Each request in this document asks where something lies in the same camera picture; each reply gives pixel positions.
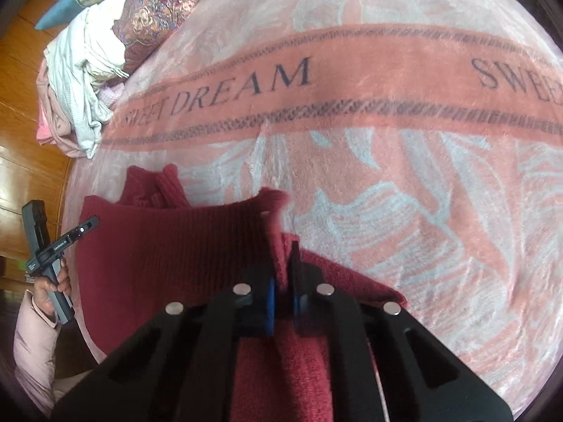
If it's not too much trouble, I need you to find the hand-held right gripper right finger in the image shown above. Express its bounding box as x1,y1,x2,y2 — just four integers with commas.
288,239,513,422

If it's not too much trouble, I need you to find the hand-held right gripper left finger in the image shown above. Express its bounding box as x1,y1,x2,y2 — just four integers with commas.
50,264,278,422

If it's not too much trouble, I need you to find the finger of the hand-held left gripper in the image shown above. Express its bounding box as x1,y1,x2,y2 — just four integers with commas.
66,215,100,247

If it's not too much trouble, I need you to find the dark red knit sweater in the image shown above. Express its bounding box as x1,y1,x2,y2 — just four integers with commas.
77,164,407,422

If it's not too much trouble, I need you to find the person's left forearm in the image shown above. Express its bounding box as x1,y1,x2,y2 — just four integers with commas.
13,290,60,418

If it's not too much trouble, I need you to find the person's left hand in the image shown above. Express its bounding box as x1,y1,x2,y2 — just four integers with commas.
33,258,73,317

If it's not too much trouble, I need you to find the pink garment pile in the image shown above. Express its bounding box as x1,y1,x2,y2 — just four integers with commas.
36,59,124,156

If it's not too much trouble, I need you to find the pink printed blanket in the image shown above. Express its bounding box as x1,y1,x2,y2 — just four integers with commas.
70,0,563,405

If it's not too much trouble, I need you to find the white ribbed garment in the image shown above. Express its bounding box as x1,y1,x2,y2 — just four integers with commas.
44,11,128,159

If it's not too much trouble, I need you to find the cream cloth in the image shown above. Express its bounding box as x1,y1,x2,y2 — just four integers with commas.
86,0,130,82

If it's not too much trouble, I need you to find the paisley patterned pillow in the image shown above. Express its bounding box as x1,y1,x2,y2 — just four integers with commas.
112,0,203,75

